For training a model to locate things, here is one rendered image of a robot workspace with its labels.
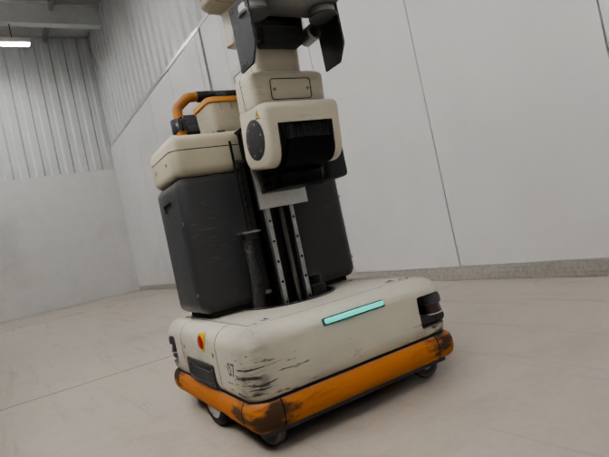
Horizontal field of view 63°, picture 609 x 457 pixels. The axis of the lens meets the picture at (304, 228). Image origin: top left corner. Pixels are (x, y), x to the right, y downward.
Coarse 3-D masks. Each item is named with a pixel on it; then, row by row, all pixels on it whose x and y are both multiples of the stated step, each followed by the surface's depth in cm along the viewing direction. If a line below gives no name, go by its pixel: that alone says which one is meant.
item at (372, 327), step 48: (336, 288) 150; (384, 288) 133; (432, 288) 137; (192, 336) 139; (240, 336) 112; (288, 336) 114; (336, 336) 120; (384, 336) 127; (432, 336) 136; (192, 384) 145; (240, 384) 112; (288, 384) 112; (336, 384) 118; (384, 384) 128
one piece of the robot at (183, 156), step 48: (192, 96) 165; (192, 144) 142; (240, 144) 148; (192, 192) 140; (240, 192) 147; (336, 192) 165; (192, 240) 139; (240, 240) 146; (288, 240) 146; (336, 240) 162; (192, 288) 143; (240, 288) 144; (288, 288) 147
